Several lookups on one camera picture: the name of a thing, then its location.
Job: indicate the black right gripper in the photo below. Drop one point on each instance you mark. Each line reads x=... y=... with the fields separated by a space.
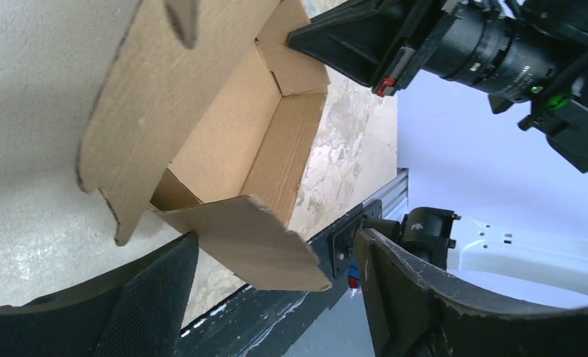
x=383 y=44

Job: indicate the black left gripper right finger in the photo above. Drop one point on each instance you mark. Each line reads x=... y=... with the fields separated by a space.
x=415 y=308

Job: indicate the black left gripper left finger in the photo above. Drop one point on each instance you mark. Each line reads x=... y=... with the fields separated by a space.
x=134 y=310

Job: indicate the brown cardboard box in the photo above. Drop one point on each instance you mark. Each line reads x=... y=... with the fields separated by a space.
x=214 y=139

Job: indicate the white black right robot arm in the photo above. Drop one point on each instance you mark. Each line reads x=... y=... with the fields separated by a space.
x=505 y=184

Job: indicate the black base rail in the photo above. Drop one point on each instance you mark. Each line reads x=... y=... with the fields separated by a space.
x=253 y=322

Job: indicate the aluminium frame extrusion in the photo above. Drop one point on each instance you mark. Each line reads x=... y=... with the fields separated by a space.
x=391 y=201

